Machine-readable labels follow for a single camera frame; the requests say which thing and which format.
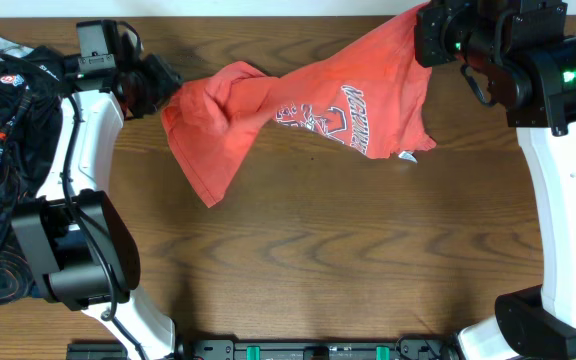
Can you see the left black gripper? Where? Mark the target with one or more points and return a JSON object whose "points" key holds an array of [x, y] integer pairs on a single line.
{"points": [[160, 80]]}

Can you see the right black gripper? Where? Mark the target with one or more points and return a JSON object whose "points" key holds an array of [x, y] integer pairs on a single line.
{"points": [[433, 22]]}

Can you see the red printed t-shirt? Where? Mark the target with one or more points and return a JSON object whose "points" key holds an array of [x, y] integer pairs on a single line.
{"points": [[368, 97]]}

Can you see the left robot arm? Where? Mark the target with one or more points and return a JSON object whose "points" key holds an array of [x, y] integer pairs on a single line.
{"points": [[80, 252]]}

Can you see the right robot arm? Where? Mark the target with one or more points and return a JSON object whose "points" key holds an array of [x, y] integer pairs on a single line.
{"points": [[529, 61]]}

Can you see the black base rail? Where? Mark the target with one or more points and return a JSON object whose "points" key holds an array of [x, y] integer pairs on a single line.
{"points": [[415, 348]]}

